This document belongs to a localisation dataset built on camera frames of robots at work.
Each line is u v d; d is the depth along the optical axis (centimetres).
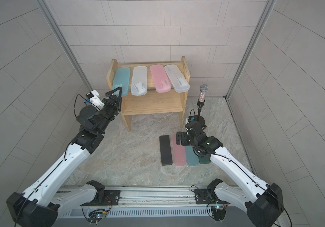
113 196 71
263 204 36
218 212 69
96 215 66
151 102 87
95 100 59
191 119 68
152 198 72
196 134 56
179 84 65
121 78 68
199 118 97
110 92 57
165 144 89
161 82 66
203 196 71
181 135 68
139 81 66
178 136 68
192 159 83
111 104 56
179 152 87
